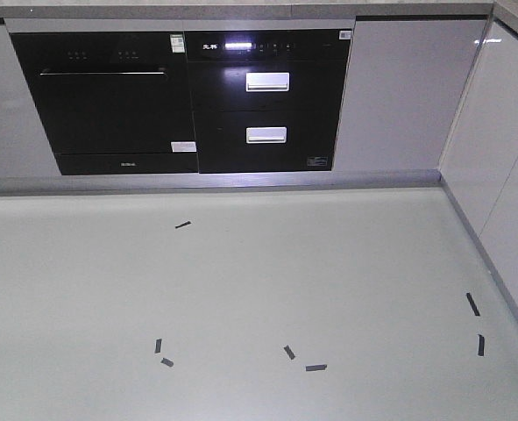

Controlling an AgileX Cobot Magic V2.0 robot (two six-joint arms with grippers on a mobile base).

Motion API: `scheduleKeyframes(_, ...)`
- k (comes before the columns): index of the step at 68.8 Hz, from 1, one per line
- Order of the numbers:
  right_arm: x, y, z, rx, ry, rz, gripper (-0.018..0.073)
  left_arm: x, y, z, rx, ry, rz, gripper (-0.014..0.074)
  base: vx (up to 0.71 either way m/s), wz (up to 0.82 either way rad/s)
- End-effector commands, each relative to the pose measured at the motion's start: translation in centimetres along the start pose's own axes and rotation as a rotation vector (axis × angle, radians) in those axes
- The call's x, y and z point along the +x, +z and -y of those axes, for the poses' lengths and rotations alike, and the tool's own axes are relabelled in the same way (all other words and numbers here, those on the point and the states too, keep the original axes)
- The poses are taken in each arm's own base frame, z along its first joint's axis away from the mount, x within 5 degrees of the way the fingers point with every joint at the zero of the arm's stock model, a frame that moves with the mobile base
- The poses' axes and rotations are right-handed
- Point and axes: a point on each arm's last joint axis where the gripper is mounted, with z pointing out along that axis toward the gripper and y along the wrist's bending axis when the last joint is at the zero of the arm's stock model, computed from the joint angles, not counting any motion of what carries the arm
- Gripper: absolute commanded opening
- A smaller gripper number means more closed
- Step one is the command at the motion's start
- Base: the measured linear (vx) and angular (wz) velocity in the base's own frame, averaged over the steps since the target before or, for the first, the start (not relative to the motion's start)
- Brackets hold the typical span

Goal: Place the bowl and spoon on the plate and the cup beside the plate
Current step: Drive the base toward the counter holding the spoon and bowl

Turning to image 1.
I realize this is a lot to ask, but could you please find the black floor tape strip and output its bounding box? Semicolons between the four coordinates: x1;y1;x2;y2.
305;364;328;372
283;346;295;360
174;221;192;229
154;339;162;353
161;358;174;367
465;292;480;317
477;333;486;357

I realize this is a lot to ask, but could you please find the black disinfection cabinet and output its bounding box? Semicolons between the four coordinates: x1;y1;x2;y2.
185;28;352;174

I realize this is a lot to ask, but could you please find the black built-in dishwasher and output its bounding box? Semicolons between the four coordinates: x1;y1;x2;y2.
11;32;198;175

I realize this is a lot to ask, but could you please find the grey middle cabinet door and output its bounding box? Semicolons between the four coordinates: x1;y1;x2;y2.
333;19;486;172

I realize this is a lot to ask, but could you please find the grey cabinet door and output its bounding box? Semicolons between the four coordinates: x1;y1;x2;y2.
333;19;486;172
0;25;60;178

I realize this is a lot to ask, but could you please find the grey right side cabinet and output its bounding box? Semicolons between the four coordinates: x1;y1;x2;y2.
440;20;518;318

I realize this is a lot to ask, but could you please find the grey left cabinet door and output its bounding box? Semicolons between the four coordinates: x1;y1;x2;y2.
0;25;60;178

